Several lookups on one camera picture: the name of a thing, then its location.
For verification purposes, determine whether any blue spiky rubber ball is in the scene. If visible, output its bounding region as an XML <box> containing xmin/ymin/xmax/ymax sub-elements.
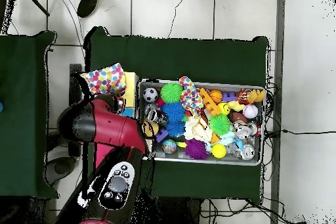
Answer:
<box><xmin>159</xmin><ymin>102</ymin><xmax>186</xmax><ymax>123</ymax></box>

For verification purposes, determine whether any wooden box with three holes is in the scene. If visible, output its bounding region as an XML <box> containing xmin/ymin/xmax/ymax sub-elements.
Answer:
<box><xmin>93</xmin><ymin>71</ymin><xmax>139</xmax><ymax>170</ymax></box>

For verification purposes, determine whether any black and white soccer ball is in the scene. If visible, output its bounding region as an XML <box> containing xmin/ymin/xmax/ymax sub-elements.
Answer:
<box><xmin>142</xmin><ymin>87</ymin><xmax>159</xmax><ymax>103</ymax></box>

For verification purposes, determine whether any orange toy building brick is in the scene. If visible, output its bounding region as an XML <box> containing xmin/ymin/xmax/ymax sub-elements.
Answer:
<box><xmin>199</xmin><ymin>87</ymin><xmax>222</xmax><ymax>117</ymax></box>

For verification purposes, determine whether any yellow smiley face ball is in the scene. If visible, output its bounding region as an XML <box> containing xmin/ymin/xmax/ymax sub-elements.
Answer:
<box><xmin>217</xmin><ymin>102</ymin><xmax>231</xmax><ymax>116</ymax></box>

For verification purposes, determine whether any black floor cable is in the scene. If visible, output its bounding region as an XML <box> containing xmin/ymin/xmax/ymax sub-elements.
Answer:
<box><xmin>264</xmin><ymin>128</ymin><xmax>336</xmax><ymax>136</ymax></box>

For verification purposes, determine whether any person's foot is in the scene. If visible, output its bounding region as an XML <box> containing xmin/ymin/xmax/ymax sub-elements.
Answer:
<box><xmin>76</xmin><ymin>0</ymin><xmax>105</xmax><ymax>18</ymax></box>

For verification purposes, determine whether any shallow metal mesh bin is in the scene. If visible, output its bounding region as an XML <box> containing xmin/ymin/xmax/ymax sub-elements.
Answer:
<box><xmin>136</xmin><ymin>78</ymin><xmax>266</xmax><ymax>166</ymax></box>

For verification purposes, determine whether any black tripod leg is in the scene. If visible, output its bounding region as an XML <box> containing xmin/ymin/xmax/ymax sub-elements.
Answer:
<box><xmin>22</xmin><ymin>0</ymin><xmax>51</xmax><ymax>17</ymax></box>

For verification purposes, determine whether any white baseball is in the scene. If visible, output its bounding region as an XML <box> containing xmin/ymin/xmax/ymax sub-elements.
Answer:
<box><xmin>242</xmin><ymin>103</ymin><xmax>259</xmax><ymax>120</ymax></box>

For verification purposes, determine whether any purple spiky ball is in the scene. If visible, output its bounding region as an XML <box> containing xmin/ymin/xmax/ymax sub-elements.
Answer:
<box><xmin>184</xmin><ymin>137</ymin><xmax>209</xmax><ymax>160</ymax></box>

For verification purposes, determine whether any dark green table cloth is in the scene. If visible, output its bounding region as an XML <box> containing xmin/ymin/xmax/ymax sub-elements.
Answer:
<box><xmin>82</xmin><ymin>26</ymin><xmax>270</xmax><ymax>205</ymax></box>
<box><xmin>0</xmin><ymin>30</ymin><xmax>59</xmax><ymax>200</ymax></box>

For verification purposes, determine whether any green spiky rubber ball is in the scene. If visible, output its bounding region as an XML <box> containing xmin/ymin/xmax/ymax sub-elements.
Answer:
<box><xmin>160</xmin><ymin>82</ymin><xmax>184</xmax><ymax>104</ymax></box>
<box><xmin>208</xmin><ymin>114</ymin><xmax>231</xmax><ymax>136</ymax></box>

